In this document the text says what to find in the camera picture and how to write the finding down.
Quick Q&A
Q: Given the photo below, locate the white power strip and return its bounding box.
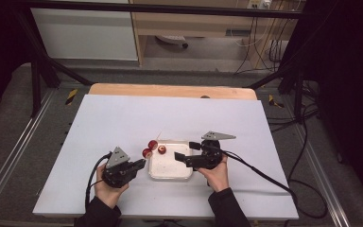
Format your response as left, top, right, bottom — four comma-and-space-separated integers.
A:
247, 0, 272, 10

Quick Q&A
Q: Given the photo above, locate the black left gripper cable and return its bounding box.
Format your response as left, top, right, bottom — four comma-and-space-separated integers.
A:
84, 152, 113, 211

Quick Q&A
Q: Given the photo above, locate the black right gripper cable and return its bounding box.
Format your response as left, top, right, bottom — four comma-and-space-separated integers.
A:
221, 150, 329, 219

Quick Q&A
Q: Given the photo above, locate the thin wooden skewer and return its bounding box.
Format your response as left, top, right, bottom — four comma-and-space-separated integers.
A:
142, 131, 163, 161

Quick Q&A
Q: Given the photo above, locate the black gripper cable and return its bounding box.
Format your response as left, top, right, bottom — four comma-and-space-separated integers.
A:
221, 150, 329, 219
84, 152, 113, 211

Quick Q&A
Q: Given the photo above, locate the white board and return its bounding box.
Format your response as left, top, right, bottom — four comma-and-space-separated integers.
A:
32, 94, 300, 220

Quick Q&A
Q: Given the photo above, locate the white cabinet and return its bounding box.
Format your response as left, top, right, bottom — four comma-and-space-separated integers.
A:
27, 8, 139, 61

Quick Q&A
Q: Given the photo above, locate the person's right hand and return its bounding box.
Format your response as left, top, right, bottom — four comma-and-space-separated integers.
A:
198, 155, 231, 193

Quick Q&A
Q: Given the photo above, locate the square white tray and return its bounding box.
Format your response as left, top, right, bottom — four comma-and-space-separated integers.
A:
147, 139, 194, 182

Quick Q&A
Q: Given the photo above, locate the bundle of black cables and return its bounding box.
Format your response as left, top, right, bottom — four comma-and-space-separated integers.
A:
234, 15, 297, 75

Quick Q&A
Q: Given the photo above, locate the wooden table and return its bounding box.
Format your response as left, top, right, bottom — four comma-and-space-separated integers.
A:
88, 82, 258, 101

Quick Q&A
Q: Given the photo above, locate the aluminium floor rail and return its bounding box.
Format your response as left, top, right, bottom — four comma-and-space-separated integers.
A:
294, 124, 352, 227
0, 89, 57, 210

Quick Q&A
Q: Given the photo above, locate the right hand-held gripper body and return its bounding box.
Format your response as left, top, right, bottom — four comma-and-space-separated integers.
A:
185, 131, 236, 171

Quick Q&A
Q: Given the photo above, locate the black metal frame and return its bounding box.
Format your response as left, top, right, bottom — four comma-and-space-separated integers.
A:
10, 0, 316, 122

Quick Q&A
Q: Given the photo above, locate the person's left hand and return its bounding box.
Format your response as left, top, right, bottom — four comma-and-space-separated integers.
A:
94, 164, 130, 208

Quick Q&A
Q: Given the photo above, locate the light wooden desk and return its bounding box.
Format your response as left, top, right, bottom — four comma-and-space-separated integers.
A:
129, 0, 301, 68

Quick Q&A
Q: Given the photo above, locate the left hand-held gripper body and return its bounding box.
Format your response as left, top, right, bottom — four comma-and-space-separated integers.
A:
102, 146, 137, 189

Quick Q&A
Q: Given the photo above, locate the grey chair base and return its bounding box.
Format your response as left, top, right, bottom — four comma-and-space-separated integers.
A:
155, 34, 190, 49

